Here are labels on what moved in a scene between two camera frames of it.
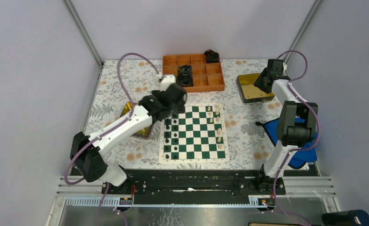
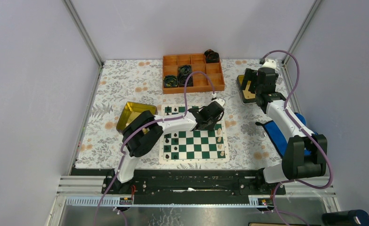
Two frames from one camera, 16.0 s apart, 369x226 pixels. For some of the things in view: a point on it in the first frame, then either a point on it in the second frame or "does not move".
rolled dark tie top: x=211 y=56 does not move
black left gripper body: x=177 y=108 → x=210 y=122
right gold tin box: x=250 y=94 does not move
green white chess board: x=198 y=135 does not move
